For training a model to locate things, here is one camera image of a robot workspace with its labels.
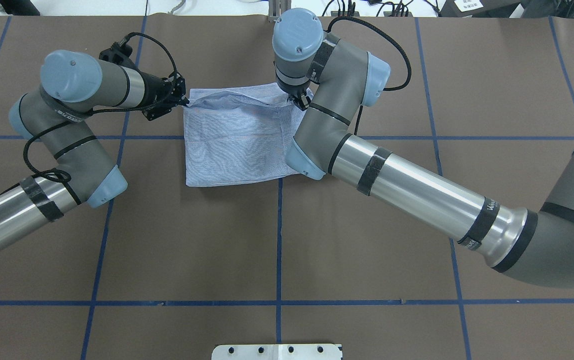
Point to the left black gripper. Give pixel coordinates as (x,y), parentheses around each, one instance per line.
(155,89)

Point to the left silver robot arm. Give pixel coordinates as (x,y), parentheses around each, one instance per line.
(68,164)

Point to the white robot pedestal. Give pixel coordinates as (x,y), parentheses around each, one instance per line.
(294,351)

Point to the light blue striped shirt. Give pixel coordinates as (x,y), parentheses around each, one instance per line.
(238,136)

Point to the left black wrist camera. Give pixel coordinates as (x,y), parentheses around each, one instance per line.
(118,54)

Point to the aluminium frame post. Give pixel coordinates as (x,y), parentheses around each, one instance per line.
(276,8)

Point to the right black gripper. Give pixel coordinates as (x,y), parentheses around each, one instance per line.
(299,99)

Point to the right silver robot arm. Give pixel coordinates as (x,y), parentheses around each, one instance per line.
(329,79)

